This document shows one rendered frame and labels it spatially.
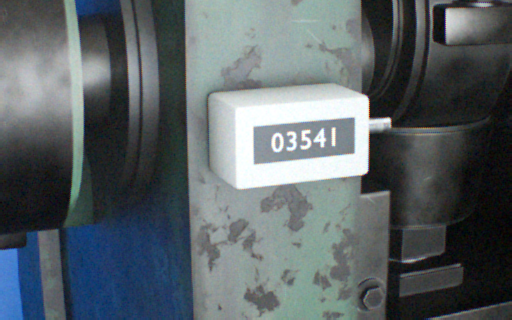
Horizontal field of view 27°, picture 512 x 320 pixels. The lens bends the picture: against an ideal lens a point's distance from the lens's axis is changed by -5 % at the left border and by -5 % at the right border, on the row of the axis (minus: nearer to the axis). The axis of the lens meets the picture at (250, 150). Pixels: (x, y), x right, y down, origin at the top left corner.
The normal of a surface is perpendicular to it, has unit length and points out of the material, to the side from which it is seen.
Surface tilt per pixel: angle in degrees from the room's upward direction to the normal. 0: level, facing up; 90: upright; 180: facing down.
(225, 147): 90
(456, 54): 107
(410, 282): 90
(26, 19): 64
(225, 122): 90
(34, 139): 101
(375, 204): 90
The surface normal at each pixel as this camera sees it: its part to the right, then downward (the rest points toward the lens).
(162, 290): -0.93, 0.10
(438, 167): 0.26, 0.39
